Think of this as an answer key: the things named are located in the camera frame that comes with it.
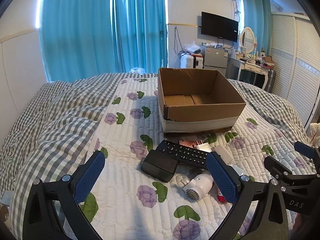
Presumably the white rectangular box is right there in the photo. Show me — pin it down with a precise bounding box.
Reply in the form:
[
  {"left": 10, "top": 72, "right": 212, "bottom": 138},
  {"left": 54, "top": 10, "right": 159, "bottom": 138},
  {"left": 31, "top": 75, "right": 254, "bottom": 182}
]
[{"left": 214, "top": 145, "right": 233, "bottom": 165}]

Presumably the white charger adapter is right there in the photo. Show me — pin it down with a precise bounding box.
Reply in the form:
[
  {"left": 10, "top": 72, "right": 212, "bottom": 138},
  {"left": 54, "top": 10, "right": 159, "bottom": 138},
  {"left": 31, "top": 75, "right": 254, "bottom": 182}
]
[{"left": 195, "top": 142, "right": 212, "bottom": 153}]

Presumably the white cylindrical plug device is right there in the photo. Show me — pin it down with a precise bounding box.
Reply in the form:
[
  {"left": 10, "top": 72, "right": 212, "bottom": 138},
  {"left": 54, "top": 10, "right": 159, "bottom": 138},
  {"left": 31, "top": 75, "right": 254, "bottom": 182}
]
[{"left": 176, "top": 168, "right": 214, "bottom": 202}]

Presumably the red patterned card box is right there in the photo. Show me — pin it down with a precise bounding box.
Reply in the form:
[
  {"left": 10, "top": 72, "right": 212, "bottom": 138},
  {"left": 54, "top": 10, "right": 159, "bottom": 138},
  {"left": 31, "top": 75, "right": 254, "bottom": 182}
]
[{"left": 179, "top": 140, "right": 203, "bottom": 148}]

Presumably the black remote control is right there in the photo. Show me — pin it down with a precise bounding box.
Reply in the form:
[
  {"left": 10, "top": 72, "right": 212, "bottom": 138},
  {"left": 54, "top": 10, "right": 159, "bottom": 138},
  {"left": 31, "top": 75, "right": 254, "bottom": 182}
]
[{"left": 156, "top": 140, "right": 209, "bottom": 170}]

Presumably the small black box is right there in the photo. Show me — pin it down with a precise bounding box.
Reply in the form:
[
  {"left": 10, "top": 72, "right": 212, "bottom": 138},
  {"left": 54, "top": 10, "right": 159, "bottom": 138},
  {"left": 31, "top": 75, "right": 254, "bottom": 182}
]
[{"left": 141, "top": 150, "right": 179, "bottom": 183}]

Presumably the grey checkered bedsheet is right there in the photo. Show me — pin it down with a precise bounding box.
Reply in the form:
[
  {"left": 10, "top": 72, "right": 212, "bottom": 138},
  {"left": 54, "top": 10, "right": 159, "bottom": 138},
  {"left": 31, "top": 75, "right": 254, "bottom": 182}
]
[{"left": 1, "top": 74, "right": 314, "bottom": 239}]

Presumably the white floral quilt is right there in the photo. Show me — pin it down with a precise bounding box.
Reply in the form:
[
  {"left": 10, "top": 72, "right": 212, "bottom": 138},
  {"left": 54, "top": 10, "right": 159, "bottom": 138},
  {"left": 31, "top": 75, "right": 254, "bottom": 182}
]
[{"left": 63, "top": 76, "right": 317, "bottom": 240}]

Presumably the brown cardboard box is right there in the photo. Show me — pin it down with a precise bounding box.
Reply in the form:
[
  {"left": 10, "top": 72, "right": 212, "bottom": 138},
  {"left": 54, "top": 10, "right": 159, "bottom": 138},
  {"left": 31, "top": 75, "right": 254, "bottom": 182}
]
[{"left": 158, "top": 68, "right": 246, "bottom": 137}]

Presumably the white dressing table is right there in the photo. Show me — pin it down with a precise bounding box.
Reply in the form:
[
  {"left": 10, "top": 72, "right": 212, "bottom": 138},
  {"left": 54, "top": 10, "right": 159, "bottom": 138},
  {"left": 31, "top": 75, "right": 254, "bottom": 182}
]
[{"left": 226, "top": 57, "right": 276, "bottom": 93}]

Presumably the white louvered wardrobe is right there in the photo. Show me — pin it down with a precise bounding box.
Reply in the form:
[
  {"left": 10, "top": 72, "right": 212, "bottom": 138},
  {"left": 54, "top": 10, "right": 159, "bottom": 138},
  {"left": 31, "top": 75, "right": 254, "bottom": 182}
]
[{"left": 271, "top": 12, "right": 319, "bottom": 128}]

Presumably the silver mini fridge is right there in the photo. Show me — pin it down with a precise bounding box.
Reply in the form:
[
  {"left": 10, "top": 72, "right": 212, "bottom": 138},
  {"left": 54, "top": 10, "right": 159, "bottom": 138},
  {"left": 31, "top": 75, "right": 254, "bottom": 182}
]
[{"left": 203, "top": 47, "right": 228, "bottom": 76}]

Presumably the oval vanity mirror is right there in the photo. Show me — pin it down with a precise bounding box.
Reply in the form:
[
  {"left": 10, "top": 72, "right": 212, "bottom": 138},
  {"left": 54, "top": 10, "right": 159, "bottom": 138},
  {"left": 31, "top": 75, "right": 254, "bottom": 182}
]
[{"left": 239, "top": 27, "right": 257, "bottom": 53}]

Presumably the white suitcase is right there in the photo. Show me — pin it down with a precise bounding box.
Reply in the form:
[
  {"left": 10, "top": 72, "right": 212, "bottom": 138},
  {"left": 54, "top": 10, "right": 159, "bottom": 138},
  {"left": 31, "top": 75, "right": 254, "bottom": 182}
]
[{"left": 180, "top": 54, "right": 203, "bottom": 69}]

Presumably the blue corner curtain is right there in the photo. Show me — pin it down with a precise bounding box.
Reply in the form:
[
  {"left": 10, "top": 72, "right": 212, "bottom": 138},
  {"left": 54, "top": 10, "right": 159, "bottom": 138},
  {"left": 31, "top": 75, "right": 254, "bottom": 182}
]
[{"left": 242, "top": 0, "right": 272, "bottom": 55}]

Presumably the clear water jug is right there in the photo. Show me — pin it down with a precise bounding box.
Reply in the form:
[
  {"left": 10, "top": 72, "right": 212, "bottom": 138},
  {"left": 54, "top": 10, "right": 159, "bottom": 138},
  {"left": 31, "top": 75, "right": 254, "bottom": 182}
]
[{"left": 130, "top": 67, "right": 146, "bottom": 75}]

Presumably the blue window curtain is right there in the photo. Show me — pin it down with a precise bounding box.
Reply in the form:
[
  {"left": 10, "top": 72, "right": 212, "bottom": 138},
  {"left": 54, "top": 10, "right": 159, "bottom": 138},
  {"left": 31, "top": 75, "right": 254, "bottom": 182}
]
[{"left": 39, "top": 0, "right": 168, "bottom": 82}]

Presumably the black wall television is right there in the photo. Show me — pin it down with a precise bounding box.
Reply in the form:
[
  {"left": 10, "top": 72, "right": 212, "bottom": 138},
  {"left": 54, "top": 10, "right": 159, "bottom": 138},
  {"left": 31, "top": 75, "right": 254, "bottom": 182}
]
[{"left": 201, "top": 12, "right": 239, "bottom": 43}]

